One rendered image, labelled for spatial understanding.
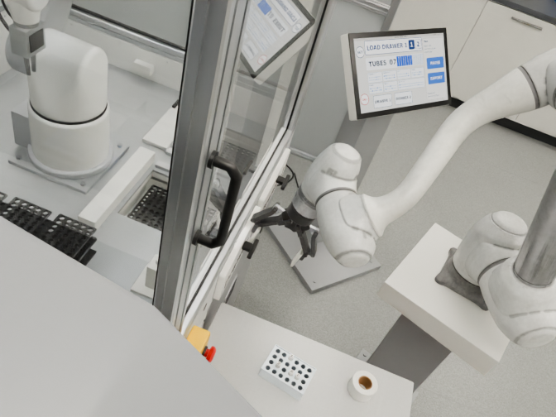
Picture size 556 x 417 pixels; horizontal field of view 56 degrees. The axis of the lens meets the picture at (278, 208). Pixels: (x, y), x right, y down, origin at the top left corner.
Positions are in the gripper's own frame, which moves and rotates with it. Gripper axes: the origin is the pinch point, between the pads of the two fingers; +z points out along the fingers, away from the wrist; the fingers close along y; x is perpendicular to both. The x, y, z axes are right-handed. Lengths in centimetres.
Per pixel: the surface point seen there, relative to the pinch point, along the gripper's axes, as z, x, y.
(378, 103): -12, -80, -12
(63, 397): -82, 90, 20
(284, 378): 6.9, 30.0, -17.1
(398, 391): 4, 18, -48
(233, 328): 13.9, 20.0, -1.1
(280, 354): 7.6, 24.0, -14.1
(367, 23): -2, -163, 3
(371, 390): 1.9, 23.6, -38.7
